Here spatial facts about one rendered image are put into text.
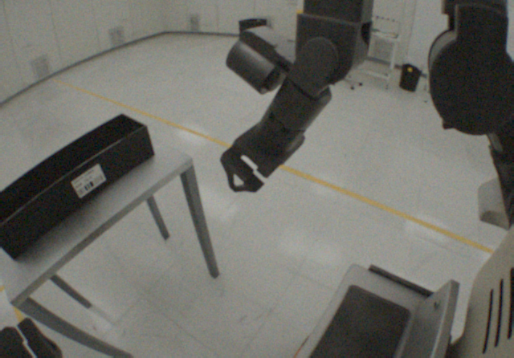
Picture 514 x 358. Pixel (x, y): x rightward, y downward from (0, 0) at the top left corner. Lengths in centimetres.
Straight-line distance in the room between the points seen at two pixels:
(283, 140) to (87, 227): 56
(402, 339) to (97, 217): 69
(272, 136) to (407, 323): 26
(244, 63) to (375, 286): 28
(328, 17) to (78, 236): 69
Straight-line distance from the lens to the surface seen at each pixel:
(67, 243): 72
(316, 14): 24
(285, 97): 28
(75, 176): 74
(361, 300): 27
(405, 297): 29
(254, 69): 29
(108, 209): 73
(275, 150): 33
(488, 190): 32
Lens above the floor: 127
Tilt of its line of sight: 40 degrees down
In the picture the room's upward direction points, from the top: straight up
